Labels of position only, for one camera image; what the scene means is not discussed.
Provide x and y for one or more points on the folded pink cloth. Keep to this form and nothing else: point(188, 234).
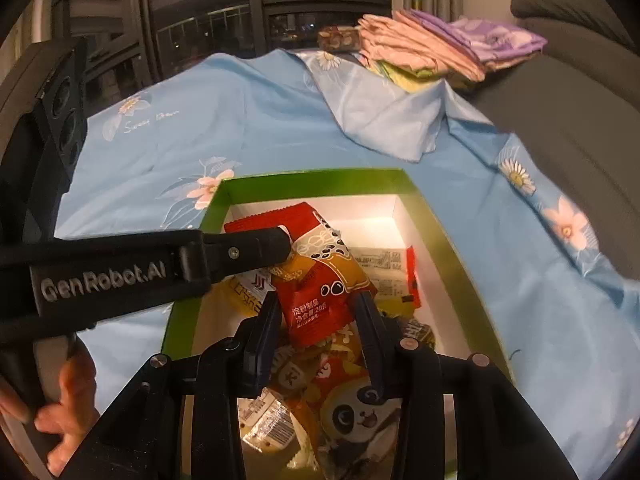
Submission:
point(410, 45)

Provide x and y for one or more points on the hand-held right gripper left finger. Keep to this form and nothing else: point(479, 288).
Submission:
point(267, 340)

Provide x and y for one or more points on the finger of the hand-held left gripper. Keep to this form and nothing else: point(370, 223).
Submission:
point(240, 252)

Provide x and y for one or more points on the panda print snack packet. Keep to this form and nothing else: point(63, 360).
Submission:
point(350, 410)

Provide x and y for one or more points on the light blue floral pillowcase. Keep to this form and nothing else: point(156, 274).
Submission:
point(380, 110)

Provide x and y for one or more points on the folded purple cloth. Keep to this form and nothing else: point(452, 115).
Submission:
point(495, 40)

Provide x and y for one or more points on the grey armchair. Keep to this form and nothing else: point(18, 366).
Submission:
point(575, 110)

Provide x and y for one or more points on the green cardboard box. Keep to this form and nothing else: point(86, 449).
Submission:
point(440, 240)

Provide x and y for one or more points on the brown floral cloth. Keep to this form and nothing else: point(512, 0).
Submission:
point(340, 37)

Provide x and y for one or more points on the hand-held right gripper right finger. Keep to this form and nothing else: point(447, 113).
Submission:
point(370, 340)

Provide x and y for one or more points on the clear cracker packet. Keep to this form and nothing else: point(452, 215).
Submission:
point(270, 420)

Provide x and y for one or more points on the light blue floral blanket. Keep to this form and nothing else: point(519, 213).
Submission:
point(200, 110)

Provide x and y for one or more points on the person's left hand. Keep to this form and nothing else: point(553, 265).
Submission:
point(80, 410)

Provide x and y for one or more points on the red snack packet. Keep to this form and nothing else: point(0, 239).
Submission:
point(320, 300)

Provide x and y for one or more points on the beige red-edged snack packet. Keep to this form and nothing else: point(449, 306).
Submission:
point(385, 265)

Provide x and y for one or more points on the yellow-green folded cloth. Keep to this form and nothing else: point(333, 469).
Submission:
point(405, 75)

